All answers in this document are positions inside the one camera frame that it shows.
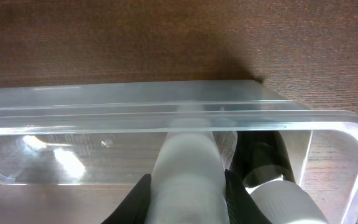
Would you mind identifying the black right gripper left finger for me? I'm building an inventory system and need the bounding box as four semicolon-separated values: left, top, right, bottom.
102;174;152;224

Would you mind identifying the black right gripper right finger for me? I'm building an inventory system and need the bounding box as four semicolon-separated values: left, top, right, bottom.
224;169;272;224

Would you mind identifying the black bottle white cap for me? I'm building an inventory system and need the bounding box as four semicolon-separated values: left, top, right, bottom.
229;131;327;223

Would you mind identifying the white tube bottle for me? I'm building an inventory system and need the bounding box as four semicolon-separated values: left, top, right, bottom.
145;101;229;223

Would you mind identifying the clear plastic container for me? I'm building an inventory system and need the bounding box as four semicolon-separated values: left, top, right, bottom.
0;80;358;223

